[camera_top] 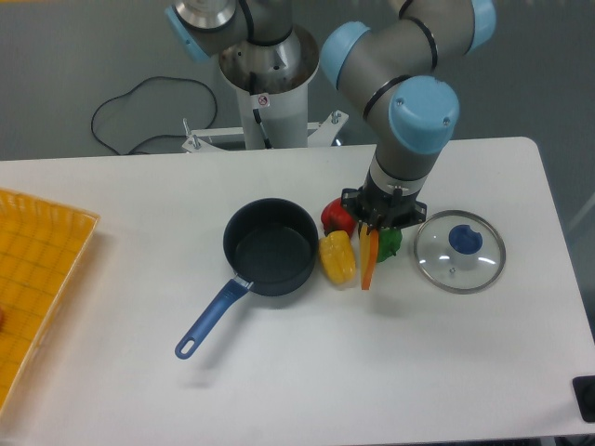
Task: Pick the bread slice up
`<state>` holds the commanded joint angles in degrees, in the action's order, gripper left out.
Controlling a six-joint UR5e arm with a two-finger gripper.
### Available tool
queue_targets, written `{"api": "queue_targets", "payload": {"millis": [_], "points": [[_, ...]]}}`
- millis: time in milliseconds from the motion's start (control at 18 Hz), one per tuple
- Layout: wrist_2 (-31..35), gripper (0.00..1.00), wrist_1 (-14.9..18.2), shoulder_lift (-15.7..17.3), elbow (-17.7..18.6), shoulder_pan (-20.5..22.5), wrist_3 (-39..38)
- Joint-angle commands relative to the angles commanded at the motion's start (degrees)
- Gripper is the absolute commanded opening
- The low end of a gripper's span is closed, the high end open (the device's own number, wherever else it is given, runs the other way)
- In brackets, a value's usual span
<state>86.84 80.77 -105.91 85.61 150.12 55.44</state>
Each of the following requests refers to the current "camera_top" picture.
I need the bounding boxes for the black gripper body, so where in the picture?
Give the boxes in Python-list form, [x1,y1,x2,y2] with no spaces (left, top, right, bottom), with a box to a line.
[340,183,427,230]

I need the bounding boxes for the orange toy bread slice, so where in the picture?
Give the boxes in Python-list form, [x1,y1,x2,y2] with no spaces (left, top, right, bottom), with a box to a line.
[360,227,378,291]

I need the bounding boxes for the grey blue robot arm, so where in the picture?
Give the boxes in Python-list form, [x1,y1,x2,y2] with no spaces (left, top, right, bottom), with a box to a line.
[165,1,496,230]

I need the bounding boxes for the green toy bell pepper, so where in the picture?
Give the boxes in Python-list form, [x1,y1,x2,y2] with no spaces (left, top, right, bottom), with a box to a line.
[377,229,403,263]

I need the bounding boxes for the red toy bell pepper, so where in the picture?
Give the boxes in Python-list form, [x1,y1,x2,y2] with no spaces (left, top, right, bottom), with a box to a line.
[321,198,356,237]

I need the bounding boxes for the yellow toy bell pepper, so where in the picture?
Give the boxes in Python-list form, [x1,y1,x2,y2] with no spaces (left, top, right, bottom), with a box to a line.
[318,230,356,285]

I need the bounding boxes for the glass lid with blue knob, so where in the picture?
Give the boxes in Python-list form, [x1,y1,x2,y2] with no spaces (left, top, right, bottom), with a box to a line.
[413,210,507,295]

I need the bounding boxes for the black device at table edge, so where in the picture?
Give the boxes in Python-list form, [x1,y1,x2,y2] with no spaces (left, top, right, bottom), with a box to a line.
[572,375,595,423]

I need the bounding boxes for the yellow plastic basket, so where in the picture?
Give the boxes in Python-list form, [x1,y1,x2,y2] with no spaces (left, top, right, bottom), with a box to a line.
[1,189,100,409]

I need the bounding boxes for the dark saucepan with blue handle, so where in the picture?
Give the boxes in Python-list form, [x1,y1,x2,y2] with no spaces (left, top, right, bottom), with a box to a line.
[175,198,318,360]

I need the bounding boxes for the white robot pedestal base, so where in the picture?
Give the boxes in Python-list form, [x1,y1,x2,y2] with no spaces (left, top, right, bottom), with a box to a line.
[182,25,349,152]

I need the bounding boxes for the black floor cable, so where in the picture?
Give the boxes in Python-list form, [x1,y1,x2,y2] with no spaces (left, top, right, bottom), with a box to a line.
[90,75,218,156]

